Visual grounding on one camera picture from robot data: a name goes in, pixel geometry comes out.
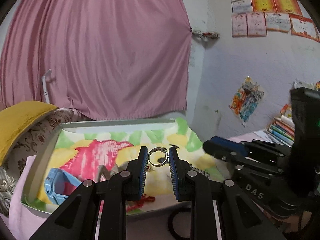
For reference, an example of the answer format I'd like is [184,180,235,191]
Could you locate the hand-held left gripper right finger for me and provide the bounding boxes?
[168,146,285,240]

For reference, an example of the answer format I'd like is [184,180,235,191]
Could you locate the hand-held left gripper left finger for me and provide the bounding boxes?
[29,146,148,240]

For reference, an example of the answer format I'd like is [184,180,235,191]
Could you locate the colourful wall drawing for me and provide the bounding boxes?
[229,76,265,126]

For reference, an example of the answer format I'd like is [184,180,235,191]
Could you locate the person's right hand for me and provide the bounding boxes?
[265,209,313,233]

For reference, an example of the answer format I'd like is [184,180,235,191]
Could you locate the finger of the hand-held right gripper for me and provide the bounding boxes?
[203,136,285,178]
[240,139,294,158]

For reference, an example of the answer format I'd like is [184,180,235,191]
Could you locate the braided black white cord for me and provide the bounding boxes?
[190,165,209,178]

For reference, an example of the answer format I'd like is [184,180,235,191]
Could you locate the pink blanket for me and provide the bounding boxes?
[7,155,225,240]

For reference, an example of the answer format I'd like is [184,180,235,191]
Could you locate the black hair tie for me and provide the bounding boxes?
[168,205,198,239]

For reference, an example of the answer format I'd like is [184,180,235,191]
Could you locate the curtain tieback hook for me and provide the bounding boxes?
[191,29,220,40]

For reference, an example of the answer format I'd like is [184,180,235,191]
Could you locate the floral satin pillow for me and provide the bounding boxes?
[0,107,78,217]

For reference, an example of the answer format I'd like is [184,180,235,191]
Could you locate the pink curtain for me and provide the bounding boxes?
[0,0,192,120]

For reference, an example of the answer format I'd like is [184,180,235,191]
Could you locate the stack of books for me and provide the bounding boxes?
[265,104,295,147]

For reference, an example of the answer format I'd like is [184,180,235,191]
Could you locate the red string bracelet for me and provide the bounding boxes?
[126,194,156,212]

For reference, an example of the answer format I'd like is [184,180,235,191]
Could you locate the yellow pillow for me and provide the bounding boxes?
[0,101,59,164]

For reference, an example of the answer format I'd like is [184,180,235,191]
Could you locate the grey shallow box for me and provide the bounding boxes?
[20,119,225,220]

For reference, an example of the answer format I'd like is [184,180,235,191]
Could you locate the colourful printed towel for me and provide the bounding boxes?
[37,117,223,213]

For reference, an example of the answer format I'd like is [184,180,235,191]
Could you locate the group of wall certificates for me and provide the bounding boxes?
[231,0,320,42]

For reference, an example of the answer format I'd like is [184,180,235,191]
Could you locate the plastic snack bag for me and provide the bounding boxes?
[294,79,320,92]

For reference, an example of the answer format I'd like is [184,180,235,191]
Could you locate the white window handle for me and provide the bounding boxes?
[41,69,52,104]

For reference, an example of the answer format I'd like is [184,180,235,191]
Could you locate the blue smartwatch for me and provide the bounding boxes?
[44,168,83,205]

